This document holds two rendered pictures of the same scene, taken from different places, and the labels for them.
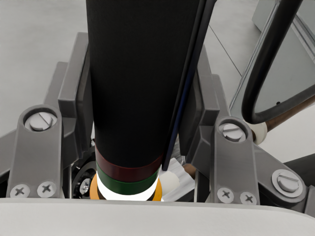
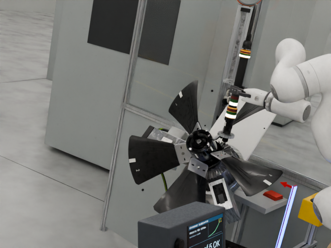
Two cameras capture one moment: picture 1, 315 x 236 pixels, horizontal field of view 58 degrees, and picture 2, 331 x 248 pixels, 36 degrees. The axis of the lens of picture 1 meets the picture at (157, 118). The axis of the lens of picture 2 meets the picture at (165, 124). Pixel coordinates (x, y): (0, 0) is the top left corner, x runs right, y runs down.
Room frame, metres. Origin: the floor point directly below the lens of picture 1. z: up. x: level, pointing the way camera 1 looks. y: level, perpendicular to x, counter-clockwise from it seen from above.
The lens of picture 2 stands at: (-1.23, 1.59, 1.83)
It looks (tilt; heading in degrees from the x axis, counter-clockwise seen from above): 15 degrees down; 317
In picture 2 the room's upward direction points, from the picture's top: 11 degrees clockwise
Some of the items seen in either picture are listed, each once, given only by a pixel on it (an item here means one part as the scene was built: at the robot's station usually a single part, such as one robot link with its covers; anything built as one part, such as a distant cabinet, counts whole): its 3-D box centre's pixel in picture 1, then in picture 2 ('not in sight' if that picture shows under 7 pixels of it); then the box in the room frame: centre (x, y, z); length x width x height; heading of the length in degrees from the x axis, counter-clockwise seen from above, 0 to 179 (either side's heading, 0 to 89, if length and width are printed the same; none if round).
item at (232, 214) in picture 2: not in sight; (224, 201); (0.04, -0.03, 0.98); 0.20 x 0.16 x 0.20; 99
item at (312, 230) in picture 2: not in sight; (312, 230); (-0.23, -0.34, 0.92); 0.03 x 0.03 x 0.12; 9
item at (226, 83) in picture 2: not in sight; (228, 88); (0.52, -0.44, 1.36); 0.10 x 0.07 x 0.08; 134
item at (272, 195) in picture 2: not in sight; (273, 195); (0.18, -0.59, 0.87); 0.08 x 0.08 x 0.02; 4
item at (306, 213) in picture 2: not in sight; (317, 210); (-0.23, -0.34, 1.02); 0.16 x 0.10 x 0.11; 99
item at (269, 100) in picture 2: not in sight; (272, 101); (-0.09, -0.02, 1.48); 0.09 x 0.03 x 0.08; 99
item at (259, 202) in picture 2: not in sight; (247, 193); (0.28, -0.51, 0.84); 0.36 x 0.24 x 0.03; 9
